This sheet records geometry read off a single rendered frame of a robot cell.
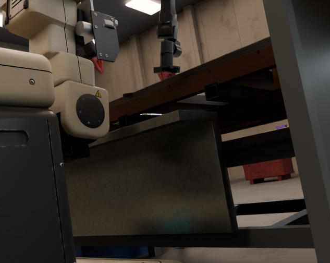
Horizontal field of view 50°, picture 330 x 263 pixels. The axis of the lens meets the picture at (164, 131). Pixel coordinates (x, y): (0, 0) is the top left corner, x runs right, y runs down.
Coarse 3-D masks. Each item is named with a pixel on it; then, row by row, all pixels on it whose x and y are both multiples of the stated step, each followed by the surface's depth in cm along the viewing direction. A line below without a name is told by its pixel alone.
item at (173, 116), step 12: (156, 120) 107; (168, 120) 104; (180, 120) 101; (192, 120) 106; (204, 120) 110; (216, 120) 115; (120, 132) 118; (132, 132) 114; (144, 132) 135; (156, 132) 134; (168, 132) 130; (96, 144) 126; (108, 144) 153; (120, 144) 148
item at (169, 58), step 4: (160, 56) 151; (164, 56) 149; (168, 56) 149; (172, 56) 150; (160, 60) 151; (164, 60) 149; (168, 60) 149; (172, 60) 150; (160, 64) 151; (164, 64) 149; (168, 64) 149; (172, 64) 151; (164, 68) 150; (168, 68) 148; (172, 68) 147
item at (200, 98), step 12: (252, 48) 112; (216, 60) 121; (228, 60) 118; (192, 72) 128; (264, 72) 131; (156, 84) 140; (168, 84) 136; (240, 84) 144; (252, 84) 147; (264, 84) 151; (132, 96) 149; (204, 96) 178; (168, 108) 169; (180, 108) 174; (192, 108) 180; (204, 108) 185; (108, 132) 229
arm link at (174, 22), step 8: (168, 0) 145; (168, 8) 146; (160, 16) 148; (168, 16) 147; (176, 16) 150; (160, 24) 149; (168, 24) 149; (176, 24) 151; (160, 32) 150; (168, 32) 148
